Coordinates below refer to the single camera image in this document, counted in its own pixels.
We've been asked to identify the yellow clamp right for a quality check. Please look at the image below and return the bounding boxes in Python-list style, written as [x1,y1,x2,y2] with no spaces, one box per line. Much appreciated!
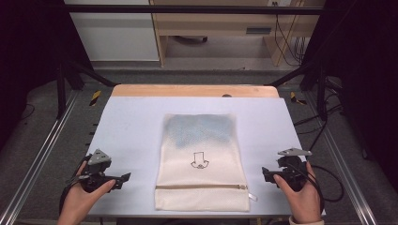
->
[288,91,308,106]

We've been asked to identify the wooden table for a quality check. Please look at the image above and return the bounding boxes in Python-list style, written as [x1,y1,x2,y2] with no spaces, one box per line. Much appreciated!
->
[111,83,281,98]

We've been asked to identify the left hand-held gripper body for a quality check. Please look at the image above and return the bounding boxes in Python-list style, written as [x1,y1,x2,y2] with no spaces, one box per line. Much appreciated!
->
[69,148,124,193]

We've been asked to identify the yellow clamp left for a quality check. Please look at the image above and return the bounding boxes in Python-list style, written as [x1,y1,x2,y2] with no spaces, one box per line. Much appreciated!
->
[89,90,103,107]

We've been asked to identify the light wooden desk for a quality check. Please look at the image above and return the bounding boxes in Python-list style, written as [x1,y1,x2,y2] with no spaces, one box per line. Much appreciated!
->
[149,0,327,68]

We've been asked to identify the black metal stand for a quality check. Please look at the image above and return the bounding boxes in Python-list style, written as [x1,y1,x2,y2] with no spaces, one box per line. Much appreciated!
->
[268,59,345,122]
[55,57,117,120]

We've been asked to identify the white mesh laundry bag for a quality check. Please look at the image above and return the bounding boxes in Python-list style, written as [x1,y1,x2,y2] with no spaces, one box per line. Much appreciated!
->
[154,112,258,213]

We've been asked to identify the person's left hand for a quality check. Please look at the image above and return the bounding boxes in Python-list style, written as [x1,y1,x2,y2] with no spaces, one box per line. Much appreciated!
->
[56,160,117,225]

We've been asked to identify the dark curtain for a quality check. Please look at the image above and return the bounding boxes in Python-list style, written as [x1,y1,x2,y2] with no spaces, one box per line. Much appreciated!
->
[0,0,95,153]
[299,0,398,184]

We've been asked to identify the white table mat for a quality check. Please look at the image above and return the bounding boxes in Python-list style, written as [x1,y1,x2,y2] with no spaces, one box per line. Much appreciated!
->
[85,96,327,218]

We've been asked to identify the white cabinet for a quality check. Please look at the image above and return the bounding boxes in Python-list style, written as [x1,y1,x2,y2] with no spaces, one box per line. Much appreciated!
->
[64,0,161,63]

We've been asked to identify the yellow clamp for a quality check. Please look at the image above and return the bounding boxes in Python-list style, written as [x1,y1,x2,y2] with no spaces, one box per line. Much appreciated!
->
[89,90,103,107]
[288,91,308,106]

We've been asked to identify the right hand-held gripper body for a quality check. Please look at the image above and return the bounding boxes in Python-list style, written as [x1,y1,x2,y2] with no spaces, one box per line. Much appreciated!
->
[273,147,314,192]

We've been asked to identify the black horizontal frame bar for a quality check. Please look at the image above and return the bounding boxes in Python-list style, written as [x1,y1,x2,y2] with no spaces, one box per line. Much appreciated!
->
[64,4,325,16]

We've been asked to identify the black hanging desk cables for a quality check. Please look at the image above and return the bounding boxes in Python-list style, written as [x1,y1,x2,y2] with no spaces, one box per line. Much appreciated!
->
[272,1,307,68]

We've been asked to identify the black floor cable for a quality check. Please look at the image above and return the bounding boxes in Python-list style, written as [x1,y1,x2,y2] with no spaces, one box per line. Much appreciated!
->
[294,104,344,152]

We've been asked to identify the person's right hand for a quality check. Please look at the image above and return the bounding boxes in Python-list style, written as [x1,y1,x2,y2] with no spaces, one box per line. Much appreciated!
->
[273,161,324,225]

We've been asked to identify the aluminium floor rail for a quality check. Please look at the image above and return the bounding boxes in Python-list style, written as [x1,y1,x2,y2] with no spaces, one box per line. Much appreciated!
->
[303,91,380,225]
[0,89,80,225]

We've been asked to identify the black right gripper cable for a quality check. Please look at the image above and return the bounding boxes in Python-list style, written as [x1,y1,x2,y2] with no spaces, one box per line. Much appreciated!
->
[289,162,345,219]

